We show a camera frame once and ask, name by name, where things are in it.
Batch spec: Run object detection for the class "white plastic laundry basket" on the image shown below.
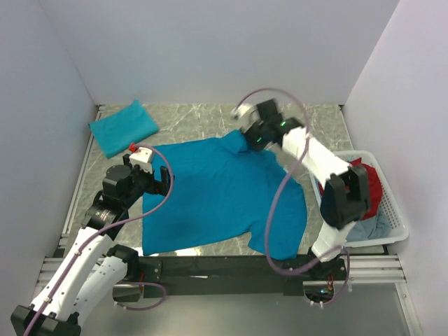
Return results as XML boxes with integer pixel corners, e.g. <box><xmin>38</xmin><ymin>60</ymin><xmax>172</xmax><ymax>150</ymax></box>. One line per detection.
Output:
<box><xmin>313</xmin><ymin>150</ymin><xmax>409</xmax><ymax>253</ymax></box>

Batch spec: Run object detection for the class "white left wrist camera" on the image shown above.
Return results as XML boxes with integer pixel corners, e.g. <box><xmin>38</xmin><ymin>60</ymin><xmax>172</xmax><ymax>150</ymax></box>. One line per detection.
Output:
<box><xmin>129</xmin><ymin>143</ymin><xmax>155</xmax><ymax>174</ymax></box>

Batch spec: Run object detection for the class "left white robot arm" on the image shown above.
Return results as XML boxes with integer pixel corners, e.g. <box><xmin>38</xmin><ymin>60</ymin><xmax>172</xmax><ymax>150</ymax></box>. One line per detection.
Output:
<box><xmin>10</xmin><ymin>161</ymin><xmax>174</xmax><ymax>335</ymax></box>

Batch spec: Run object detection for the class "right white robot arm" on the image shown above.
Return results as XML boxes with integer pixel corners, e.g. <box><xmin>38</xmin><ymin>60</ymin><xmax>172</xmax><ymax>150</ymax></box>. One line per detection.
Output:
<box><xmin>232</xmin><ymin>99</ymin><xmax>371</xmax><ymax>279</ymax></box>

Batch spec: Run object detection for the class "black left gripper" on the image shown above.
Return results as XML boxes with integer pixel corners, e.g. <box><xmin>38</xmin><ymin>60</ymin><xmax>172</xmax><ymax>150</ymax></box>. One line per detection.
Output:
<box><xmin>122</xmin><ymin>153</ymin><xmax>174</xmax><ymax>208</ymax></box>

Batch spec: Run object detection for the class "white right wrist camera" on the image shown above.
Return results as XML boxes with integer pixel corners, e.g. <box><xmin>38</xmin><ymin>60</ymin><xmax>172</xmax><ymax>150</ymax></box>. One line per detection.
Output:
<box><xmin>230</xmin><ymin>103</ymin><xmax>260</xmax><ymax>132</ymax></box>

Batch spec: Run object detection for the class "red t-shirt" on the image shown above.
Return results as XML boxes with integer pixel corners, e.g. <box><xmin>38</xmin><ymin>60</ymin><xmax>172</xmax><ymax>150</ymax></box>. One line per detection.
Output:
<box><xmin>349</xmin><ymin>157</ymin><xmax>383</xmax><ymax>221</ymax></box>

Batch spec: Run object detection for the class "aluminium rail frame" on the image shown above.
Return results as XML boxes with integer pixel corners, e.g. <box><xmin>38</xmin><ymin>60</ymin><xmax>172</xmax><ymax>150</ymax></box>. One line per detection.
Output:
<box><xmin>37</xmin><ymin>104</ymin><xmax>407</xmax><ymax>336</ymax></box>

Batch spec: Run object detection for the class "light blue t-shirt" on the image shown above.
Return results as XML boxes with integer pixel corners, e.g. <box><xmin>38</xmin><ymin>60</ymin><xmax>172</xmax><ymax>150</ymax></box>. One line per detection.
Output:
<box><xmin>346</xmin><ymin>211</ymin><xmax>391</xmax><ymax>242</ymax></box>

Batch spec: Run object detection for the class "folded teal t-shirt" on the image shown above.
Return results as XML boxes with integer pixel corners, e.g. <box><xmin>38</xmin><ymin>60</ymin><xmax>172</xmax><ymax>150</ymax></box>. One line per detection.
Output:
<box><xmin>89</xmin><ymin>99</ymin><xmax>160</xmax><ymax>159</ymax></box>

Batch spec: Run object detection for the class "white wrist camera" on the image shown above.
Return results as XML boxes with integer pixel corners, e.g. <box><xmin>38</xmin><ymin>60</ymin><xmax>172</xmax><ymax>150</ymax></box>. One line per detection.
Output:
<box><xmin>129</xmin><ymin>143</ymin><xmax>155</xmax><ymax>174</ymax></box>
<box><xmin>230</xmin><ymin>103</ymin><xmax>260</xmax><ymax>132</ymax></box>

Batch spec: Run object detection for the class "blue polo t-shirt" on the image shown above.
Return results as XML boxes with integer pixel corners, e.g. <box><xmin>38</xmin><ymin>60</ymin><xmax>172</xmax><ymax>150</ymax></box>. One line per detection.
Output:
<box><xmin>142</xmin><ymin>130</ymin><xmax>286</xmax><ymax>256</ymax></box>

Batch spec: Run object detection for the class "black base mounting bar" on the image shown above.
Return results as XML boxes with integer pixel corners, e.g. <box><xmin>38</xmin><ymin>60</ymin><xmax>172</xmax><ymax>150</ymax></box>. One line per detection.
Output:
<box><xmin>139</xmin><ymin>255</ymin><xmax>310</xmax><ymax>296</ymax></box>

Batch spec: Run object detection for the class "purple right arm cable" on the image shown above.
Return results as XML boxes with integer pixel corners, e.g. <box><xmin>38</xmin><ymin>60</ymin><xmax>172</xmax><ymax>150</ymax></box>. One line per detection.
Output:
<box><xmin>236</xmin><ymin>87</ymin><xmax>351</xmax><ymax>306</ymax></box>

